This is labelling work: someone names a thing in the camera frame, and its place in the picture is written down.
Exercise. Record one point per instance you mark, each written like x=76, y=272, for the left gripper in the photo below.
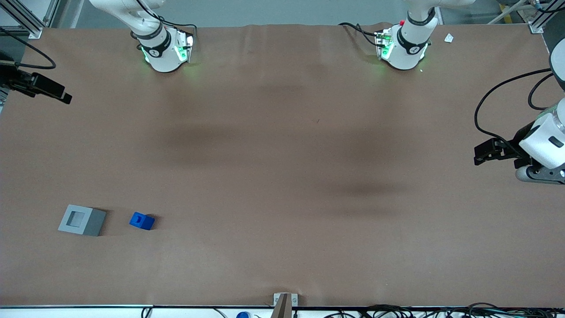
x=515, y=146

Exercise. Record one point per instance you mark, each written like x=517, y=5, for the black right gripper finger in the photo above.
x=15, y=79
x=50, y=88

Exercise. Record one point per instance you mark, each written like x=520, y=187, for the small blue plastic part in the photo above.
x=143, y=223

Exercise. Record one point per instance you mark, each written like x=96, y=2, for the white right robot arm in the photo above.
x=161, y=53

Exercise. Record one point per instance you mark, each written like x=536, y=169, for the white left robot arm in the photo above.
x=406, y=44

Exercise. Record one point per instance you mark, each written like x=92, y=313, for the gray square base block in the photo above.
x=90, y=223

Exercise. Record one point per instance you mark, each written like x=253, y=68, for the small white paper scrap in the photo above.
x=449, y=38

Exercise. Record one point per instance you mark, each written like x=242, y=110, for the white tube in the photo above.
x=507, y=11

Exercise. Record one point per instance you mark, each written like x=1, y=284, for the paper table cover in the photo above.
x=282, y=176

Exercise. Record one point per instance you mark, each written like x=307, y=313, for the small blue round object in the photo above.
x=242, y=315

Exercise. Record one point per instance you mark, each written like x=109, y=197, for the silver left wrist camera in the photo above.
x=529, y=175

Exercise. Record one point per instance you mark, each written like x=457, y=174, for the aluminium frame profile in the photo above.
x=539, y=20
x=33, y=22

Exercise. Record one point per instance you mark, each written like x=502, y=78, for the gray camera mount bracket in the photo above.
x=284, y=301

